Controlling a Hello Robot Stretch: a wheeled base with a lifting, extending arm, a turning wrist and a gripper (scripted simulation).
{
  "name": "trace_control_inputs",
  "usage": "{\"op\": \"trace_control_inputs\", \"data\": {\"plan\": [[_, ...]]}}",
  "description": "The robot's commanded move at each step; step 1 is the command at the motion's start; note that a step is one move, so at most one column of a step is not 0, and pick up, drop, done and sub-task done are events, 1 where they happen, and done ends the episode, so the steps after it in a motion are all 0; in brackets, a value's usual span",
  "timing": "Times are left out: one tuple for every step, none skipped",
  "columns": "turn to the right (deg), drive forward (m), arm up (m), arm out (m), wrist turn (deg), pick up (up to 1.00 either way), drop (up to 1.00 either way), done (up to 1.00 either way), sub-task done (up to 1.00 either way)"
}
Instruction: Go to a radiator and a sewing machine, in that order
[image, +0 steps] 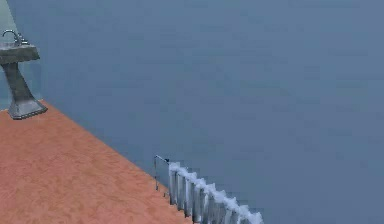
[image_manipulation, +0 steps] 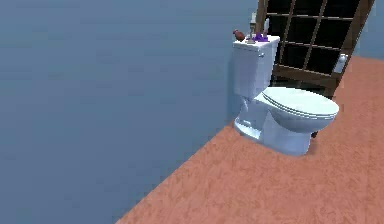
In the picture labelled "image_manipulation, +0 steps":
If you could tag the dark red round object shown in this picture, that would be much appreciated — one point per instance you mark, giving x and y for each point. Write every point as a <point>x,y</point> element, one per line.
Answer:
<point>238,35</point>

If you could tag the brown framed glass door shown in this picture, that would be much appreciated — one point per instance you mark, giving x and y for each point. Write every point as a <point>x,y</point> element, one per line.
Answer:
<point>311,40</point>

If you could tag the grey slim bottle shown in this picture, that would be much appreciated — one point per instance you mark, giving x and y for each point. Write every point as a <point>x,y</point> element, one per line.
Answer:
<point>252,26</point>

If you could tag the white slim bottle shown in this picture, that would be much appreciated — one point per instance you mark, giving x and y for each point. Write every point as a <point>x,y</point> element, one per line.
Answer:
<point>266,26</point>

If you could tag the white toilet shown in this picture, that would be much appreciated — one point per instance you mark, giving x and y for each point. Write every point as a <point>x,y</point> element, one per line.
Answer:
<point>253,70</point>

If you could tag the purple small object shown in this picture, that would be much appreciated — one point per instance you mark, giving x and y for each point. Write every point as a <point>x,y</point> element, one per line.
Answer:
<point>260,37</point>

